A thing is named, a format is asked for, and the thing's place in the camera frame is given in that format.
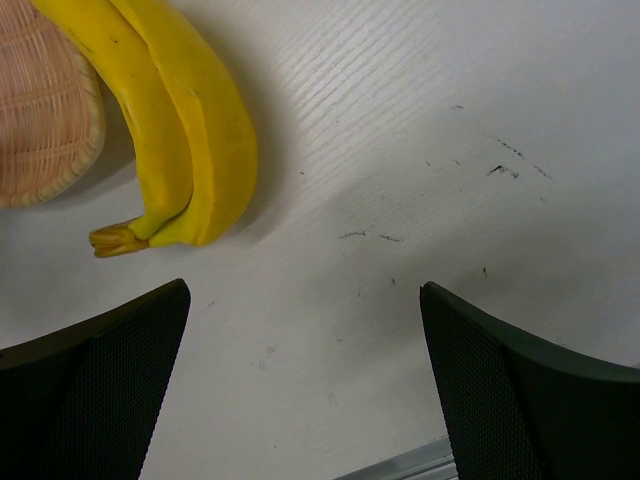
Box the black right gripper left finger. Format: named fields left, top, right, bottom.
left=1, top=279, right=191, bottom=479

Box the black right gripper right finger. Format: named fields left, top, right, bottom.
left=420, top=282, right=639, bottom=479

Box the yellow fake banana bunch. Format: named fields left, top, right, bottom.
left=36, top=1, right=259, bottom=258

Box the woven triangular fruit basket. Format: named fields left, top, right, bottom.
left=1, top=1, right=105, bottom=208

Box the aluminium right table rail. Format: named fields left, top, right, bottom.
left=337, top=436, right=458, bottom=480

